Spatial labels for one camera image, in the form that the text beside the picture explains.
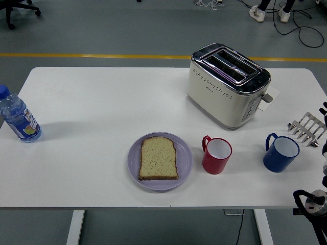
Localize silver metal toast rack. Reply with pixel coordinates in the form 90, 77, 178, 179
287, 111, 327, 148

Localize black office chair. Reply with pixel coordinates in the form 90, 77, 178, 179
0, 0, 41, 31

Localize white table leg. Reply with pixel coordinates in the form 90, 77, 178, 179
253, 209, 274, 245
66, 210, 85, 245

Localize lilac round plate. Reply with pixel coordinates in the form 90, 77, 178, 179
127, 131, 193, 191

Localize white paper card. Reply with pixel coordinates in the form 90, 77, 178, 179
258, 86, 279, 112

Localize red enamel cup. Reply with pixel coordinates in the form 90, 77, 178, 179
202, 135, 233, 175

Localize white cable bundle on floor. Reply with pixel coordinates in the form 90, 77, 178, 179
193, 0, 225, 11

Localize black cable on floor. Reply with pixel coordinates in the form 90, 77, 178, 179
270, 0, 325, 48

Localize water bottle with blue cap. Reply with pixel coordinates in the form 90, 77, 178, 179
0, 85, 42, 143

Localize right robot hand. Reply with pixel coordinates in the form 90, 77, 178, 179
319, 101, 327, 187

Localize blue enamel cup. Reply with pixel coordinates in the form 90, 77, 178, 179
263, 132, 300, 173

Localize slice of toast bread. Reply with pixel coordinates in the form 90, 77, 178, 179
138, 136, 179, 181

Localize thin black hanging cable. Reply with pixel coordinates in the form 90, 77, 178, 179
234, 209, 245, 245

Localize cream and chrome toaster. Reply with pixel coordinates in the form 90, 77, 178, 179
186, 43, 273, 131

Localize person's white shoe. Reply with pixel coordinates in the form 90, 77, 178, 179
278, 6, 291, 23
249, 4, 266, 23

